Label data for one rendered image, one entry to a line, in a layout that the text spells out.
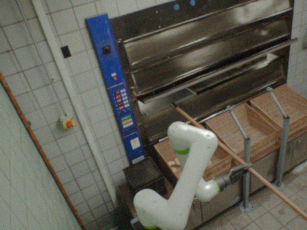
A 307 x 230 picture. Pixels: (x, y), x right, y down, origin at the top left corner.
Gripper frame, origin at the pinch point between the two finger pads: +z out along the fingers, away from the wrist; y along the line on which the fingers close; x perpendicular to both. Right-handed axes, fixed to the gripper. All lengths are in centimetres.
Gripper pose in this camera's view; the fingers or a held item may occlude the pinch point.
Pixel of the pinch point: (247, 167)
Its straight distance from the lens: 184.8
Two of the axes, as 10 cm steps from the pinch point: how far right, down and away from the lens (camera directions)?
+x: 4.4, 4.2, -7.9
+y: 1.7, 8.3, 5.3
